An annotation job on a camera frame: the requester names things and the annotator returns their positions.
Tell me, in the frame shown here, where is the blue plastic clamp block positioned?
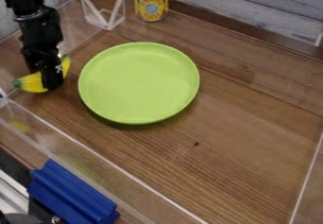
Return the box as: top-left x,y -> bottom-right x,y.
28,160 -> 120,224

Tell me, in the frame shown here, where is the green round plate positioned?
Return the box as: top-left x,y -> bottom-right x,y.
79,43 -> 199,125

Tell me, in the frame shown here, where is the yellow toy banana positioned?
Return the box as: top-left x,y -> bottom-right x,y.
12,55 -> 72,94

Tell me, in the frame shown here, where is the yellow blue labelled can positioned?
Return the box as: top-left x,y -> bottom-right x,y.
135,0 -> 170,23

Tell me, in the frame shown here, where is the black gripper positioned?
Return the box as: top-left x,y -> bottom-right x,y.
4,0 -> 63,90

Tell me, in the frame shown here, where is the clear acrylic corner bracket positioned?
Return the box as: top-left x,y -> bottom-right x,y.
80,0 -> 125,31

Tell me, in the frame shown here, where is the clear acrylic enclosure wall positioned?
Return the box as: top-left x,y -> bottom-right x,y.
0,96 -> 207,224

